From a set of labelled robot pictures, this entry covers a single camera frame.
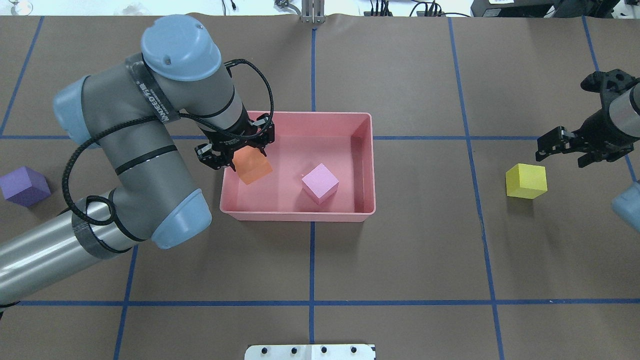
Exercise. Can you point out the purple foam block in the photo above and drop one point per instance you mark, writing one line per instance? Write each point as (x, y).
(24, 186)

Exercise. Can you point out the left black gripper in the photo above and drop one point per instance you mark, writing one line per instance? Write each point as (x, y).
(226, 141)

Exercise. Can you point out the pink foam block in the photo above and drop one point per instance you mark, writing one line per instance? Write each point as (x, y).
(320, 184)

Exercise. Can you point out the pink plastic bin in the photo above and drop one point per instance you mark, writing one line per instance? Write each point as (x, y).
(341, 141)

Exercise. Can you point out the white metal base plate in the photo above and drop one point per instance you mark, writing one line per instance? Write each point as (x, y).
(347, 351)

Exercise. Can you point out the grey metal post bracket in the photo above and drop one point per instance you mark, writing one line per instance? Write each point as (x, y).
(313, 11)

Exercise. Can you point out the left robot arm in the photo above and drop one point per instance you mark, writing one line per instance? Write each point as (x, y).
(124, 110)

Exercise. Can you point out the yellow foam block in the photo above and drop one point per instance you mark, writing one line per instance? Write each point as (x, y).
(526, 181)

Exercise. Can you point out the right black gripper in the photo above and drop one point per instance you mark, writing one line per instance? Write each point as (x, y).
(601, 126)

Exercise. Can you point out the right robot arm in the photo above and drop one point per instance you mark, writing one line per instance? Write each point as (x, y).
(624, 113)

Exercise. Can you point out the orange foam block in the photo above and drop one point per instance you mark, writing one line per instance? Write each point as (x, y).
(251, 165)

